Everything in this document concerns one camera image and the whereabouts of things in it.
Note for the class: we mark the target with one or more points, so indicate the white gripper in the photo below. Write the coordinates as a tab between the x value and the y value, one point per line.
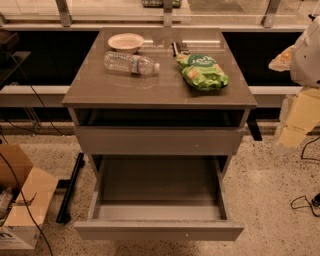
307	60

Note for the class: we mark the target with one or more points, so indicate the grey drawer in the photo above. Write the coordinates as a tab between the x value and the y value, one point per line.
159	198
134	141

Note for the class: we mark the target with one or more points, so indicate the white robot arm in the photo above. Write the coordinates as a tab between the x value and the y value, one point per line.
305	68

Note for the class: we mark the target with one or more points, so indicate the grey drawer cabinet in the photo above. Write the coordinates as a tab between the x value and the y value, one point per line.
100	97

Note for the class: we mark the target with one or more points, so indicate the grey top drawer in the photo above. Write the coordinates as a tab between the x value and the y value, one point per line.
134	141

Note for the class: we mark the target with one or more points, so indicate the black table leg right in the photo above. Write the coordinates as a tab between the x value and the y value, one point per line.
253	126

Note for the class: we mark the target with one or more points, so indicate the green chip bag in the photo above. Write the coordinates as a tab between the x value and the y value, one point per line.
202	72

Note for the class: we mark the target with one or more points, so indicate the white bowl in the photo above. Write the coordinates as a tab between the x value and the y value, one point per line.
126	42

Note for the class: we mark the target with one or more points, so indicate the clear plastic water bottle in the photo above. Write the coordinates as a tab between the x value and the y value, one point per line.
130	63

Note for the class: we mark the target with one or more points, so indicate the black floor bar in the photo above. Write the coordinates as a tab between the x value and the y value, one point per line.
68	185

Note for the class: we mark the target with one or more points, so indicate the cardboard box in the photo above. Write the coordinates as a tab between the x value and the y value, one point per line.
27	192

